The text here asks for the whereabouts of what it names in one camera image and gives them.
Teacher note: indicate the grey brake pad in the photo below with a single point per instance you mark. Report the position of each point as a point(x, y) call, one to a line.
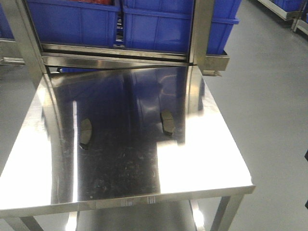
point(85, 133)
point(167, 122)

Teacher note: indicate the right blue plastic crate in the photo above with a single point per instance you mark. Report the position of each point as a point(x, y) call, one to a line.
point(165, 25)

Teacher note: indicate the blue plastic crate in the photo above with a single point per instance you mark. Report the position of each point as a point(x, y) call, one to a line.
point(75, 22)
point(165, 25)

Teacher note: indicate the red mesh bag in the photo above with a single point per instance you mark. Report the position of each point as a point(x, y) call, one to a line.
point(104, 2)

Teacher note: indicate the left blue plastic crate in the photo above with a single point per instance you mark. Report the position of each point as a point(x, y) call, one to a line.
point(75, 22)

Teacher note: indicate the far-left blue crate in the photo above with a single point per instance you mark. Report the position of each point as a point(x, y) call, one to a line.
point(5, 30)

